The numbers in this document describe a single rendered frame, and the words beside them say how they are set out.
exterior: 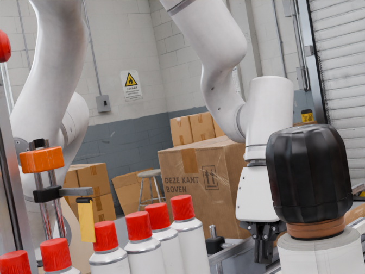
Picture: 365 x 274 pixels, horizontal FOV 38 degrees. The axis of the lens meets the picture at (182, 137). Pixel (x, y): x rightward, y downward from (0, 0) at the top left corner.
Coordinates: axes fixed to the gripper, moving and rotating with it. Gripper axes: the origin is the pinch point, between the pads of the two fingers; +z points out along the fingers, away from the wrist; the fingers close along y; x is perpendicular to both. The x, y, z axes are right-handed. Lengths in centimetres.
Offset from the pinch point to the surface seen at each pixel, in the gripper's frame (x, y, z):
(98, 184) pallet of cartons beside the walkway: 174, -290, -41
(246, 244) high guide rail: -0.7, -3.3, -1.1
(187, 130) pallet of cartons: 249, -270, -99
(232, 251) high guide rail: -4.6, -3.3, 0.3
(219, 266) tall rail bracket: -1.2, -9.1, 3.2
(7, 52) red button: -53, 1, -20
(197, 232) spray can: -19.6, 2.0, -2.1
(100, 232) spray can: -36.4, 0.5, -0.9
